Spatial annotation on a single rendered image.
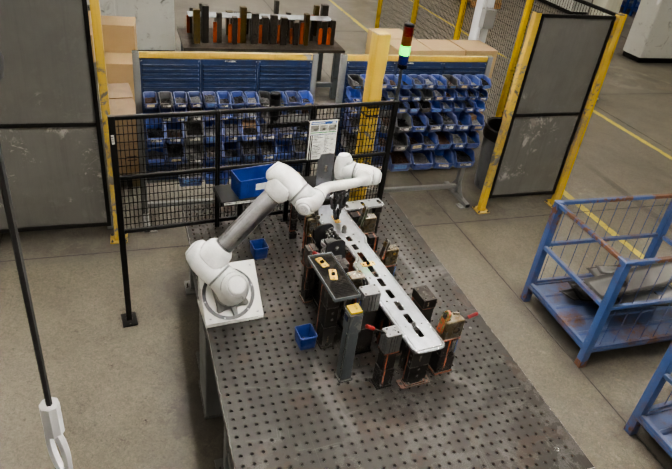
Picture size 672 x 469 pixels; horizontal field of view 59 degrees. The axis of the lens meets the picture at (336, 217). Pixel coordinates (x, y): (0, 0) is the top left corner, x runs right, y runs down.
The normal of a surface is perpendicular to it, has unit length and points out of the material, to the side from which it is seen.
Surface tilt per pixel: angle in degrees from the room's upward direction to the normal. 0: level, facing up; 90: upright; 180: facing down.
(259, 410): 0
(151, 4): 90
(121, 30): 90
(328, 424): 0
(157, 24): 90
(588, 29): 89
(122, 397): 0
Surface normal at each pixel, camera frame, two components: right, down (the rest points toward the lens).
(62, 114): 0.29, 0.58
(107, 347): 0.11, -0.84
